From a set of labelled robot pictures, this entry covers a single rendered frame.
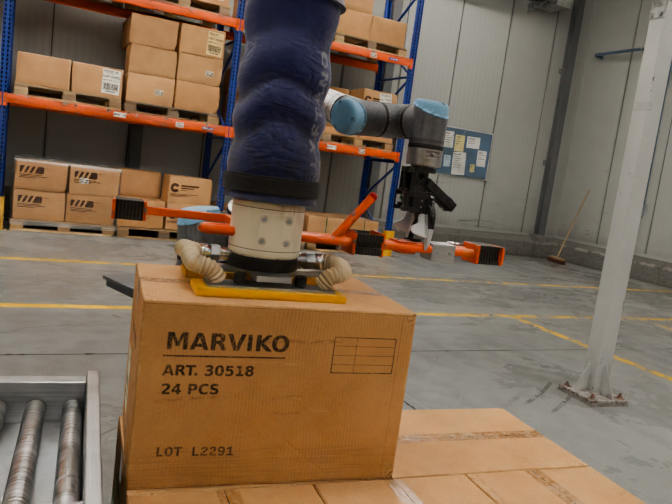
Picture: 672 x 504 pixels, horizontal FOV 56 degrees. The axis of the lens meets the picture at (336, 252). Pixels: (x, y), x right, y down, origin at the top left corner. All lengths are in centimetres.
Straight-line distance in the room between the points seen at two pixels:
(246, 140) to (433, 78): 1054
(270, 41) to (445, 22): 1075
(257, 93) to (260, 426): 72
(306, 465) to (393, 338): 34
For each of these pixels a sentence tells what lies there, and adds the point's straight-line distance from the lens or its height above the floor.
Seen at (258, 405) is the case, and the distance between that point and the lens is 141.
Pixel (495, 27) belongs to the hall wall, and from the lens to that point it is 1277.
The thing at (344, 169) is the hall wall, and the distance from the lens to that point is 1101.
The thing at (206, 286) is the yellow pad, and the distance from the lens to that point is 138.
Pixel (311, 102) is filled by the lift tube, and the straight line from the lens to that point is 144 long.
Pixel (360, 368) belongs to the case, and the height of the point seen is 81.
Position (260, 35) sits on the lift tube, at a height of 150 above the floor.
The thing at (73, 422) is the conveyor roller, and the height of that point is 55.
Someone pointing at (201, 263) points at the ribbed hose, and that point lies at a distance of 138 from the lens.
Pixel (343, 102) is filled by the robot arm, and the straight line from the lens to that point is 163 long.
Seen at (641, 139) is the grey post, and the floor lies 166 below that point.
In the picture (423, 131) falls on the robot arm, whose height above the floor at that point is 136.
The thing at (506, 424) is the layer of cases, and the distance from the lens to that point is 208.
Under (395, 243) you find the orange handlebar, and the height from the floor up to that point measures 108.
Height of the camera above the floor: 125
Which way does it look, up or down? 7 degrees down
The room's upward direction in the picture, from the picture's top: 8 degrees clockwise
